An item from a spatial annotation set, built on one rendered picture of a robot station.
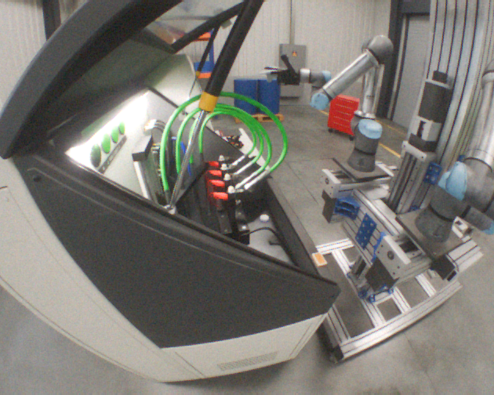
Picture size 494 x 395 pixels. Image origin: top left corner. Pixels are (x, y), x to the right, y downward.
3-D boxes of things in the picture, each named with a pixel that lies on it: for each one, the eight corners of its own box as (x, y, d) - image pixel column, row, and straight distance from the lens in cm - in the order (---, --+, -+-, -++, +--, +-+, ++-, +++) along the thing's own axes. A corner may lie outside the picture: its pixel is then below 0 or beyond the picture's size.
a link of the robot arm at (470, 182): (485, 34, 83) (448, 181, 50) (522, 47, 84) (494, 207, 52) (480, 64, 90) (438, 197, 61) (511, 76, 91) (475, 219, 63)
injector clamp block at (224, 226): (249, 255, 86) (249, 229, 75) (224, 260, 85) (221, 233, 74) (234, 204, 110) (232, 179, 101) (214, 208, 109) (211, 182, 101)
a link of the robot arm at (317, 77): (330, 88, 114) (332, 71, 113) (308, 85, 113) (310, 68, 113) (328, 86, 122) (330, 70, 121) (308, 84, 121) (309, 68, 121)
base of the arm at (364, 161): (363, 157, 128) (367, 141, 125) (380, 171, 119) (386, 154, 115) (341, 159, 119) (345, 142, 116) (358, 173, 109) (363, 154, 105)
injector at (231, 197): (244, 237, 82) (242, 191, 69) (230, 239, 82) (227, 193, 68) (242, 232, 84) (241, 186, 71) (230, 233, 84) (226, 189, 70)
